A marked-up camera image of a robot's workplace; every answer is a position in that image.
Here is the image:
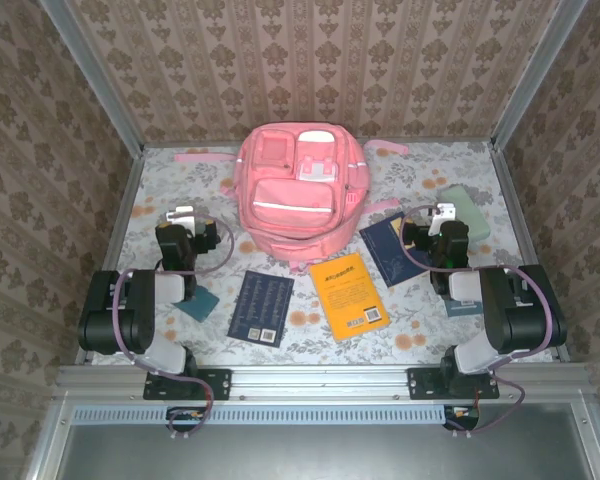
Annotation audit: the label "floral tablecloth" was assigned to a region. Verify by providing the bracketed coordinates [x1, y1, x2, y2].
[92, 141, 554, 366]

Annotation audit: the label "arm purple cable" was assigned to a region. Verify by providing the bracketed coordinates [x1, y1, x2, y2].
[112, 212, 236, 439]
[399, 204, 555, 434]

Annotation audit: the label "pink student backpack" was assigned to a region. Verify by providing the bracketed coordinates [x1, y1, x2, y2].
[173, 123, 409, 275]

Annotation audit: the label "grey slotted cable duct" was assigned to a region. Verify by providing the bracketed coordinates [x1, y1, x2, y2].
[72, 403, 481, 426]

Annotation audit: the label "grey metal panel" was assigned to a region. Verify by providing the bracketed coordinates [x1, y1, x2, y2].
[59, 424, 594, 480]

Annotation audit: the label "teal booklet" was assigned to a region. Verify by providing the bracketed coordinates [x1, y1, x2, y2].
[442, 298, 483, 319]

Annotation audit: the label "aluminium side rail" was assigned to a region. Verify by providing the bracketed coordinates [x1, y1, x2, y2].
[489, 144, 571, 364]
[74, 149, 145, 366]

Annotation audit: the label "aluminium cross rail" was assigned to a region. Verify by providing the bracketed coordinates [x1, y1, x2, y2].
[54, 363, 594, 401]

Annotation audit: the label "small teal notebook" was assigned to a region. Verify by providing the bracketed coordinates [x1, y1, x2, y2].
[173, 284, 221, 323]

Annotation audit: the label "dark blue book QR codes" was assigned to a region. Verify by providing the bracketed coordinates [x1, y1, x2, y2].
[227, 270, 296, 349]

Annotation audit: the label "navy book gold print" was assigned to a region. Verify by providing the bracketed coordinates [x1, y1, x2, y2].
[358, 212, 434, 289]

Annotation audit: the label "yellow book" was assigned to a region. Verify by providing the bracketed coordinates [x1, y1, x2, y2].
[308, 252, 391, 345]

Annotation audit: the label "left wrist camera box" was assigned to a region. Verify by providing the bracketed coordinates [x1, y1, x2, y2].
[165, 205, 197, 226]

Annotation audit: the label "aluminium corner post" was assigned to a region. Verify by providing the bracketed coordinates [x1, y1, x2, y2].
[489, 0, 589, 151]
[39, 0, 146, 156]

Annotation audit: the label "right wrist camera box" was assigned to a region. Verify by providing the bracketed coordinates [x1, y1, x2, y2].
[428, 202, 456, 237]

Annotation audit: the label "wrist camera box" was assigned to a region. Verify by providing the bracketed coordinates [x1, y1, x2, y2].
[428, 202, 456, 237]
[165, 205, 197, 226]

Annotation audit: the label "pale green pencil case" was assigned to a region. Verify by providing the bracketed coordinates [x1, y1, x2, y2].
[438, 183, 492, 254]

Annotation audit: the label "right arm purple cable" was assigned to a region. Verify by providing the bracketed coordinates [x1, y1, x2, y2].
[399, 204, 555, 434]

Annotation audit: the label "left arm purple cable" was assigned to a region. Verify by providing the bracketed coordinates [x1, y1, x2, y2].
[112, 212, 236, 439]

